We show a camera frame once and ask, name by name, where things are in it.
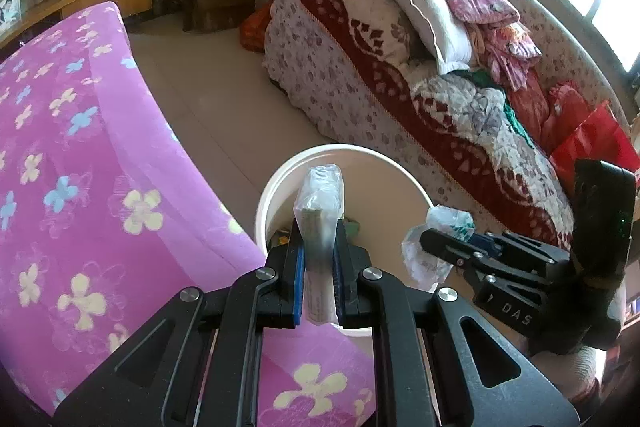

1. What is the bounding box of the red white sofa throw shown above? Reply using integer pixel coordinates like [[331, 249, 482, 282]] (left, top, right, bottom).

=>
[[300, 0, 576, 248]]

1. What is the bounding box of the framed photo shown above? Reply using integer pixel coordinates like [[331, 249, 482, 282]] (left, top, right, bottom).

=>
[[0, 0, 23, 32]]

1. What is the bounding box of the pink floral blanket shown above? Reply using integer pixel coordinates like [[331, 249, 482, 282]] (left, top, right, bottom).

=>
[[0, 2, 376, 427]]

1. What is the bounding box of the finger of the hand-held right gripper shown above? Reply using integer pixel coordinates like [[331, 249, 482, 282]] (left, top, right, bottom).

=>
[[470, 231, 570, 259], [419, 229, 571, 289]]

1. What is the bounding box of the pile of pink clothes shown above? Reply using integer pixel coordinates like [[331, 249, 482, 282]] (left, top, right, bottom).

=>
[[400, 0, 543, 92]]

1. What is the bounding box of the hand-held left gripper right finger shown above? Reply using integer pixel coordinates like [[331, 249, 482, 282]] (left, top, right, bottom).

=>
[[334, 218, 581, 427]]

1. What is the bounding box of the white pillow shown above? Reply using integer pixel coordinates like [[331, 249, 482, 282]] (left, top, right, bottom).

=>
[[359, 0, 473, 75]]

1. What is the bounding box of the floral fabric sofa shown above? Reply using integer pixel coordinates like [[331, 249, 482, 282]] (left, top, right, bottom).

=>
[[262, 0, 640, 253]]

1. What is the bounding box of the orange bag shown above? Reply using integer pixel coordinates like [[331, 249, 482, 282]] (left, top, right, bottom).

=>
[[239, 0, 275, 54]]

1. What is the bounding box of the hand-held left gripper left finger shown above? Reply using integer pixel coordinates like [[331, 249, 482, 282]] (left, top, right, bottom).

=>
[[52, 217, 307, 427]]

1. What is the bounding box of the green cloth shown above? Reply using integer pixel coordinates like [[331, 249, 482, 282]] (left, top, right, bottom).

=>
[[470, 69, 536, 148]]

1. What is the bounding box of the white plastic bucket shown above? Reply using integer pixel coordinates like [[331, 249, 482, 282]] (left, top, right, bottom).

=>
[[255, 144, 451, 342]]

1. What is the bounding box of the clear plastic packet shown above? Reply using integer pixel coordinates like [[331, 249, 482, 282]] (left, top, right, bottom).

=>
[[293, 164, 346, 325]]

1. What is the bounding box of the white green wrapper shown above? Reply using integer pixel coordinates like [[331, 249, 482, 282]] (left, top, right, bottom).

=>
[[401, 205, 476, 293]]

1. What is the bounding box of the red cloth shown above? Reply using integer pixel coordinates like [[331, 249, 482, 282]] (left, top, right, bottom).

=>
[[505, 77, 591, 152]]

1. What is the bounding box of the shiny red bag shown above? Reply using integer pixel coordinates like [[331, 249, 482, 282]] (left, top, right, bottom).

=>
[[547, 99, 640, 188]]

